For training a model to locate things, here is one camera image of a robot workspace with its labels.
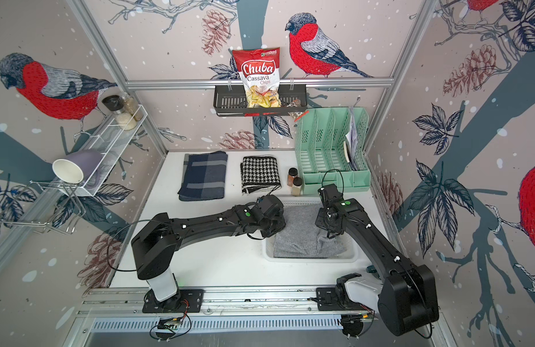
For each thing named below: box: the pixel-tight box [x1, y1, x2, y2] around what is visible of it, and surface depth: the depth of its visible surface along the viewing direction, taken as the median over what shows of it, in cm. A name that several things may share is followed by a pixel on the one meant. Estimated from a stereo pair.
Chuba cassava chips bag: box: [232, 46, 282, 108], surface depth 84 cm
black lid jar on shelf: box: [101, 94, 125, 112], surface depth 81 cm
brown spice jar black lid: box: [287, 166, 299, 188], surface depth 102 cm
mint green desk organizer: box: [294, 106, 371, 195], surface depth 107 cm
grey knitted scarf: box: [273, 203, 348, 259], surface depth 80 cm
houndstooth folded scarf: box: [240, 155, 282, 195], surface depth 106 cm
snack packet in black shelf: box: [286, 99, 310, 123], surface depth 92 cm
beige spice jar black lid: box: [291, 176, 303, 196], surface depth 97 cm
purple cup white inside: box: [52, 149, 105, 185], surface depth 64 cm
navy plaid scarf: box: [177, 150, 229, 201], surface depth 109 cm
